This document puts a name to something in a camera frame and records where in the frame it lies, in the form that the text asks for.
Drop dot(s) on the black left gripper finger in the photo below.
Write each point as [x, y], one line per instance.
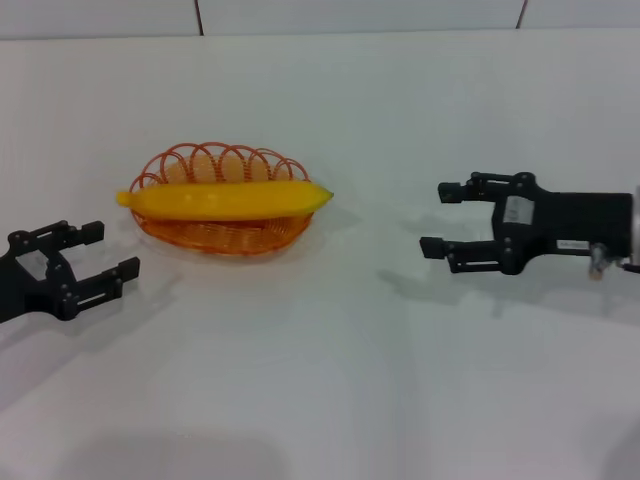
[92, 232]
[127, 270]

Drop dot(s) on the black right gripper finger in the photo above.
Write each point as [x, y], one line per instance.
[450, 192]
[432, 247]

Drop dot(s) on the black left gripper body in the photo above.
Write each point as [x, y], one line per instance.
[30, 290]

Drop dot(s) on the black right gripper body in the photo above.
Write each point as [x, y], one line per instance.
[570, 225]

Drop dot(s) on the yellow banana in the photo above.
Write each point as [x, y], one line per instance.
[225, 200]

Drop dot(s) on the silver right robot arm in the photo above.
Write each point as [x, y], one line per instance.
[636, 225]

